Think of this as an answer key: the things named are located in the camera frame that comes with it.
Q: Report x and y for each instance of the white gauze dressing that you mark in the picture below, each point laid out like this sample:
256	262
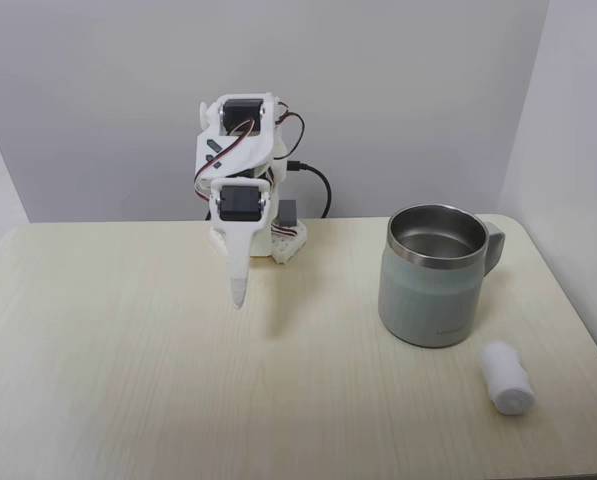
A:
507	380

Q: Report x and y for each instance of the grey table clamp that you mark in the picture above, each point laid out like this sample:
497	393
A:
289	212

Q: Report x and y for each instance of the grey steel mug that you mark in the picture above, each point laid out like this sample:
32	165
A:
428	300

